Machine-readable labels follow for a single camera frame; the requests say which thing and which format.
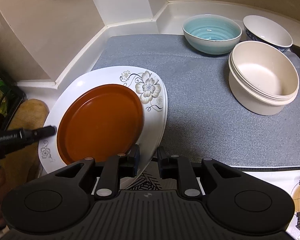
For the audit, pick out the teal ribbed ceramic bowl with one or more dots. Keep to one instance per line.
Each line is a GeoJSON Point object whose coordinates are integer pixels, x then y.
{"type": "Point", "coordinates": [212, 34]}

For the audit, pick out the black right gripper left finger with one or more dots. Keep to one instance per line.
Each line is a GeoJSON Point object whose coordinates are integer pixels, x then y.
{"type": "Point", "coordinates": [115, 168]}

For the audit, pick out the white floral square plate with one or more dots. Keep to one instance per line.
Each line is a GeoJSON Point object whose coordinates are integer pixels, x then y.
{"type": "Point", "coordinates": [146, 84]}

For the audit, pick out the cream bowls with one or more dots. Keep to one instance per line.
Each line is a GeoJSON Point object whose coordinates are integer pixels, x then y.
{"type": "Point", "coordinates": [262, 78]}

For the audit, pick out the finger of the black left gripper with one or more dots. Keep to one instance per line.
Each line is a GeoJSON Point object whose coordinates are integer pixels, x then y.
{"type": "Point", "coordinates": [17, 139]}

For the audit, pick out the brown round plate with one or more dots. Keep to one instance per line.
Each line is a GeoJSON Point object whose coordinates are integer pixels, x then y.
{"type": "Point", "coordinates": [105, 121]}

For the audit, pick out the blue patterned white bowl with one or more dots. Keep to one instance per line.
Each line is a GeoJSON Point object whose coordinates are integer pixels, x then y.
{"type": "Point", "coordinates": [258, 28]}

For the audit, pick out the grey fabric mat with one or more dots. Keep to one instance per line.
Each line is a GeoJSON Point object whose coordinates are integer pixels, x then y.
{"type": "Point", "coordinates": [204, 119]}

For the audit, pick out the tan wooden board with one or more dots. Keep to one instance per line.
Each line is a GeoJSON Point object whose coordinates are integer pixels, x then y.
{"type": "Point", "coordinates": [21, 166]}

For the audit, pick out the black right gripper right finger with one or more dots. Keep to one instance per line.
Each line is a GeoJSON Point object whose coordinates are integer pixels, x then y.
{"type": "Point", "coordinates": [180, 169]}

